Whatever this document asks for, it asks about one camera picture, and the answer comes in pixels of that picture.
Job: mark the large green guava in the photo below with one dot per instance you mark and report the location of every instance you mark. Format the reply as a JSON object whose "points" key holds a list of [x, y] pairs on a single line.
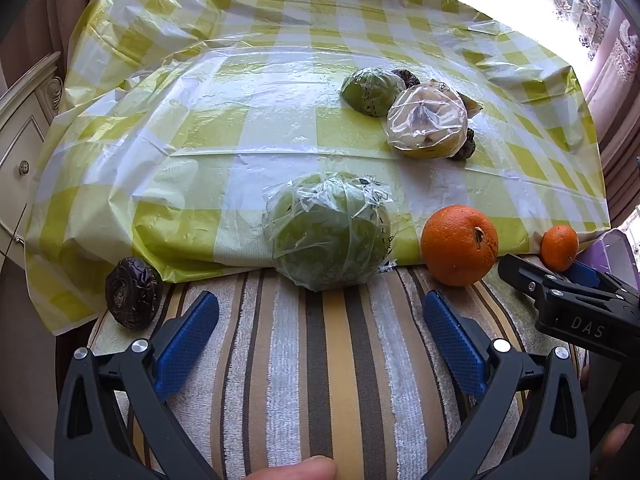
{"points": [[325, 235]]}

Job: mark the round cabinet knob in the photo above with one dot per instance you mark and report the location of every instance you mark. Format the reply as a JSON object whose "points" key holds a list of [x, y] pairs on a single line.
{"points": [[23, 166]]}

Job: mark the plain pink curtain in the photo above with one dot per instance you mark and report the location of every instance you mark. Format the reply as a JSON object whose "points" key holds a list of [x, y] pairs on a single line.
{"points": [[45, 10]]}

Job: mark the beige embroidered curtain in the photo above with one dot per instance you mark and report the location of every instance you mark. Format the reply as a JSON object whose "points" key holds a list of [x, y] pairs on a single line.
{"points": [[620, 110]]}

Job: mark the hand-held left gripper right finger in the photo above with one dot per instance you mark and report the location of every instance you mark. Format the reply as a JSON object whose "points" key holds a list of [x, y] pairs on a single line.
{"points": [[457, 342]]}

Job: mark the striped towel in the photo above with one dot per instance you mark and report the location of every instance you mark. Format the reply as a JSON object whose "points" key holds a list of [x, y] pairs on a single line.
{"points": [[310, 360]]}

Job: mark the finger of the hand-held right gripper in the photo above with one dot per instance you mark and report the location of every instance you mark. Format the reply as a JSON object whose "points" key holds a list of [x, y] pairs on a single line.
{"points": [[520, 272], [587, 274]]}

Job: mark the person's right hand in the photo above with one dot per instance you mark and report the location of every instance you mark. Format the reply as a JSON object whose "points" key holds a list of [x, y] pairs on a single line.
{"points": [[619, 442]]}

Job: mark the person's left hand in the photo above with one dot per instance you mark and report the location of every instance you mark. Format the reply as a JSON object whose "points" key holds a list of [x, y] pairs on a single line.
{"points": [[300, 471]]}

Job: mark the large orange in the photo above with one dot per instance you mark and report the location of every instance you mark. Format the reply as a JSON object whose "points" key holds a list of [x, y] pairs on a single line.
{"points": [[455, 247]]}

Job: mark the yellow checked plastic tablecloth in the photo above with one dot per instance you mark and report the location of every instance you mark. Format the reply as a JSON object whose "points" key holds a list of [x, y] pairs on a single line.
{"points": [[250, 110]]}

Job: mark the white carved cabinet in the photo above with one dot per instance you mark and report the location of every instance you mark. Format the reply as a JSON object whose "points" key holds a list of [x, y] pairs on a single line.
{"points": [[20, 125]]}

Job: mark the purple cardboard box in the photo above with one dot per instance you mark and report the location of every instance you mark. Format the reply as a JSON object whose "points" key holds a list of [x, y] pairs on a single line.
{"points": [[617, 247]]}

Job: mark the small mandarin orange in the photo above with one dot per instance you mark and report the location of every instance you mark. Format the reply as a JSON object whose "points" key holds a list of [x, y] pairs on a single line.
{"points": [[560, 247]]}

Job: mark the small green guava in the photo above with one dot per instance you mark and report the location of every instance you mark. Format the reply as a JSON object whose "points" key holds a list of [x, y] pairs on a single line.
{"points": [[370, 92]]}

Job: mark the yellow pear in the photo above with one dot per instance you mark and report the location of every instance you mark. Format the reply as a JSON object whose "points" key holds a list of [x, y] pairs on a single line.
{"points": [[425, 120]]}

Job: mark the dark wrinkled passion fruit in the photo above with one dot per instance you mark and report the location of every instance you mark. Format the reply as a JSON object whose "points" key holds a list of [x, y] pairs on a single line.
{"points": [[132, 292], [407, 77], [466, 149]]}

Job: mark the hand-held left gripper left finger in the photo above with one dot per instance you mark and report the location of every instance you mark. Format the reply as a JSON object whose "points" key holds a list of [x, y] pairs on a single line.
{"points": [[187, 342]]}

